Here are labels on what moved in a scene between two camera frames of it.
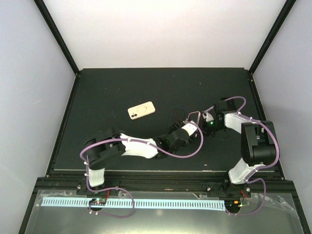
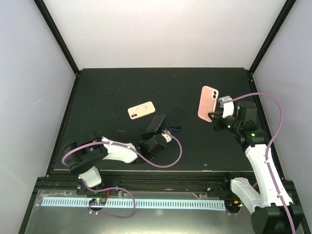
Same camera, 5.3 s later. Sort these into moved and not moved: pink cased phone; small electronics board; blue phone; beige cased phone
Moved: pink cased phone
Not moved: beige cased phone; small electronics board; blue phone
